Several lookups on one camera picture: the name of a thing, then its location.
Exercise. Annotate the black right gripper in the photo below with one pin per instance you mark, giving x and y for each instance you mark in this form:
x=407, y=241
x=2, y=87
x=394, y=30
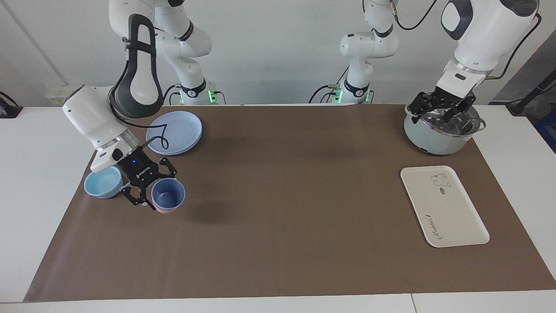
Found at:
x=139, y=169

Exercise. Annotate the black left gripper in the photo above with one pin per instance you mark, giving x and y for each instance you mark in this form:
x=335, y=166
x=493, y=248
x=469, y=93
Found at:
x=449, y=98

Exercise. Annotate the blue ribbed cup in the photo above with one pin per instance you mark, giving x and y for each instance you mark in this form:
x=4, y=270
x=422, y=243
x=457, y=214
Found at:
x=169, y=195

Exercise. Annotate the pink cup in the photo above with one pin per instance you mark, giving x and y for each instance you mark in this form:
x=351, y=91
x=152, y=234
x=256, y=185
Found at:
x=167, y=210

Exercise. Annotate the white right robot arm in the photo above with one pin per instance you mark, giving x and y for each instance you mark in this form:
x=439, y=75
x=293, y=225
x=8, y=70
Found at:
x=139, y=65

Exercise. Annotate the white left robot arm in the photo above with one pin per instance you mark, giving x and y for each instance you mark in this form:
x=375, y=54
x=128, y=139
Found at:
x=484, y=30

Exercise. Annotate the cream tray with rabbit print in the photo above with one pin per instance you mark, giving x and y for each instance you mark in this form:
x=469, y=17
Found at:
x=443, y=206

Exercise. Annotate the pale green cooking pot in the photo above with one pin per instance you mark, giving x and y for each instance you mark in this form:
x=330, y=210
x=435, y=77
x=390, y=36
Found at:
x=430, y=139

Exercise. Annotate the light blue bowl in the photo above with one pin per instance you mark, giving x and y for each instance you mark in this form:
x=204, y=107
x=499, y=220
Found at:
x=102, y=184

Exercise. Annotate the pale blue plate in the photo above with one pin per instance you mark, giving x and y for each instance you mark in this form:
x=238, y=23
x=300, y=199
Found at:
x=182, y=130

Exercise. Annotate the black stand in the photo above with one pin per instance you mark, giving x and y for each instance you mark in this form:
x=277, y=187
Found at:
x=527, y=98

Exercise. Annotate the brown table mat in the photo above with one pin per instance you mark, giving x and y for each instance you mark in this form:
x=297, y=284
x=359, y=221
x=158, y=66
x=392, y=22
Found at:
x=282, y=208

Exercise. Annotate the white wall power strip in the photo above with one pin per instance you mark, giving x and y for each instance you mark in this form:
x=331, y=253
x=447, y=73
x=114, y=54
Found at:
x=58, y=95

